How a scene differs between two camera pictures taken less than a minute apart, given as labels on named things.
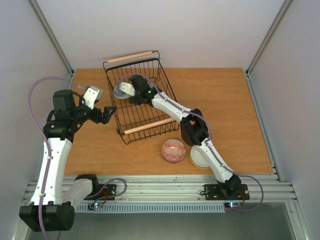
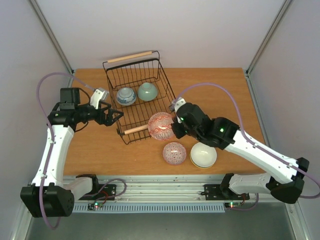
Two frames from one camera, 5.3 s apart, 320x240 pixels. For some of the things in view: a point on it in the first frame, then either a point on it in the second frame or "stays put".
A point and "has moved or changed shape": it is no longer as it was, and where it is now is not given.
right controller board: (232, 205) stays put
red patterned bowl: (173, 150) to (160, 126)
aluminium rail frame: (187, 188) stays put
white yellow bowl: (197, 158) stays put
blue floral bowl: (119, 93) has moved or changed shape
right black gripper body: (136, 99) to (178, 129)
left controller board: (95, 206) stays put
